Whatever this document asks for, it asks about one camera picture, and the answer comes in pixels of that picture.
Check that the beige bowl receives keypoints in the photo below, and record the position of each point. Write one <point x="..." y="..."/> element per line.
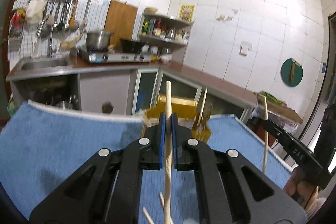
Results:
<point x="151" y="10"/>

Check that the person's right hand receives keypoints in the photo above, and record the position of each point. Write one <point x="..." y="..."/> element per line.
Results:
<point x="304" y="192"/>

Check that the black wok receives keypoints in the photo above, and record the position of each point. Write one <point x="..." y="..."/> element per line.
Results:
<point x="132" y="45"/>

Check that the steel cooking pot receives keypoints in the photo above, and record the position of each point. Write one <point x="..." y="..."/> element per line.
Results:
<point x="97" y="39"/>

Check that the pale bamboo chopstick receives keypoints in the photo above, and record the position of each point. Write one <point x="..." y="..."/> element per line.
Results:
<point x="202" y="108"/>
<point x="265" y="155"/>
<point x="168" y="98"/>

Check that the glass door counter cabinet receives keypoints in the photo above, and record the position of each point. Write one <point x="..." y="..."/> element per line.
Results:
<point x="105" y="90"/>

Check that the steel sink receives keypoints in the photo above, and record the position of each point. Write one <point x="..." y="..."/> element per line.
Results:
<point x="44" y="64"/>

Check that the hanging brush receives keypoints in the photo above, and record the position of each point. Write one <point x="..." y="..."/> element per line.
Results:
<point x="292" y="72"/>

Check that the pile of wooden chopsticks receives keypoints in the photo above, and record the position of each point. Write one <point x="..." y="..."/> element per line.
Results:
<point x="163" y="203"/>

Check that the blue knitted blanket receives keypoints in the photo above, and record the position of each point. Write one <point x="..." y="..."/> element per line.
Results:
<point x="65" y="148"/>

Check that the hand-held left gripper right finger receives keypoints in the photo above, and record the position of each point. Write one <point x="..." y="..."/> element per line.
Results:
<point x="175" y="142"/>

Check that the row of sauce bottles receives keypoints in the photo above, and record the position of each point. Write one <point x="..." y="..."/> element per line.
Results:
<point x="155" y="27"/>

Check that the green round cutting board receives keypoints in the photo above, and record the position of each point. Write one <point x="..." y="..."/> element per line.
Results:
<point x="286" y="74"/>

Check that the yellow perforated utensil holder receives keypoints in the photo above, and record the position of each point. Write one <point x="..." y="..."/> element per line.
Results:
<point x="183" y="108"/>

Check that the corner wall shelf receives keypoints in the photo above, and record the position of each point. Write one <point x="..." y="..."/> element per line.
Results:
<point x="162" y="39"/>

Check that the wall stickers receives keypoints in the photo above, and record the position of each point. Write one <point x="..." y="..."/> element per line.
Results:
<point x="227" y="16"/>

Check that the brown kitchen counter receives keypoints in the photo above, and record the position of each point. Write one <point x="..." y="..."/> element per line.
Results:
<point x="210" y="79"/>

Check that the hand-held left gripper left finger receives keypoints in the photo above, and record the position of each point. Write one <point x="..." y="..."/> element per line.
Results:
<point x="160" y="142"/>

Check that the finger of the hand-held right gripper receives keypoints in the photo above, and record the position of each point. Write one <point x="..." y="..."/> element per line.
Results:
<point x="275" y="130"/>

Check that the steel faucet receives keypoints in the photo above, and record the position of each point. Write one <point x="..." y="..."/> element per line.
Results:
<point x="51" y="41"/>

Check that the row of hanging kitchen utensils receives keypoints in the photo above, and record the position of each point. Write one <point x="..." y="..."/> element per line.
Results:
<point x="64" y="14"/>

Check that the yellow wall picture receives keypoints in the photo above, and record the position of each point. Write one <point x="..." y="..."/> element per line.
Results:
<point x="186" y="12"/>

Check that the white hanging cloth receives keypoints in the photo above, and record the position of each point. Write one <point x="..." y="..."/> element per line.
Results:
<point x="35" y="10"/>

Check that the steel gas stove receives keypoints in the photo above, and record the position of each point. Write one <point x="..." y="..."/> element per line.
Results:
<point x="115" y="56"/>

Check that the wooden cutting board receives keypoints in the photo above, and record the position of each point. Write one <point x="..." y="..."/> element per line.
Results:
<point x="122" y="23"/>

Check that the green vegetables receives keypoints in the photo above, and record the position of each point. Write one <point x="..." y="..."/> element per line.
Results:
<point x="271" y="97"/>

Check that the red hanging scrubber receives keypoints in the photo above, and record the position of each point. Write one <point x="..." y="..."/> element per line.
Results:
<point x="18" y="16"/>

